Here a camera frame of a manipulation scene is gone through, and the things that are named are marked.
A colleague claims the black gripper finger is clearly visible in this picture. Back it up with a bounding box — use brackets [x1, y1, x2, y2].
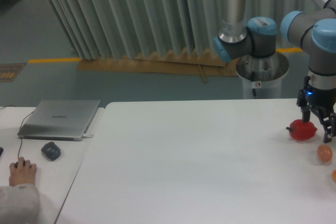
[301, 105, 311, 123]
[320, 112, 335, 144]

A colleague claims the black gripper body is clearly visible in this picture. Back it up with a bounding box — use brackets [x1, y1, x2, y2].
[297, 76, 335, 118]

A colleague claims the red bell pepper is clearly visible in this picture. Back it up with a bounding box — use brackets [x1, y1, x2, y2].
[286, 119, 317, 141]

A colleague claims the black computer mouse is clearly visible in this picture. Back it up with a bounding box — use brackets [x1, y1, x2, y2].
[14, 158, 26, 169]

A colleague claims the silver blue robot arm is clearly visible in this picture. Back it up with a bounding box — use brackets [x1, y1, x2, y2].
[213, 0, 335, 143]

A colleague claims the white sleeved forearm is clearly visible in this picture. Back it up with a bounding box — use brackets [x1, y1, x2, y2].
[1, 184, 40, 223]

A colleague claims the person's hand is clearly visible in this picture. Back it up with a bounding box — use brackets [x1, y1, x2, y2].
[9, 157, 37, 187]

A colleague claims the brown egg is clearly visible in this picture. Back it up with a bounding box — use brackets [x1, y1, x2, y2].
[317, 144, 333, 163]

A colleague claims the orange fruit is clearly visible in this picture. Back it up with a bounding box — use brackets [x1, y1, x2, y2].
[331, 170, 336, 181]

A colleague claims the brown cardboard sheet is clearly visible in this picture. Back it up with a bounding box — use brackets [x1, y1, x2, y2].
[77, 48, 237, 82]

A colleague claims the pale green curtain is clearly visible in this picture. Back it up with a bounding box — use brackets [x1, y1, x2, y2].
[33, 0, 336, 60]

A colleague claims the silver closed laptop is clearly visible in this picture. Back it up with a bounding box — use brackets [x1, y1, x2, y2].
[17, 100, 100, 141]

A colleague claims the dark grey earbuds case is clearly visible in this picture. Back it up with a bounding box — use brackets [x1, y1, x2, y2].
[41, 142, 61, 161]

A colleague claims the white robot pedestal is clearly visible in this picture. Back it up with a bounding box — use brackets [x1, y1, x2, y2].
[236, 52, 289, 99]

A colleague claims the black mouse cable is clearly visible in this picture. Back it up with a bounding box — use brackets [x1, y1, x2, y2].
[17, 106, 41, 159]

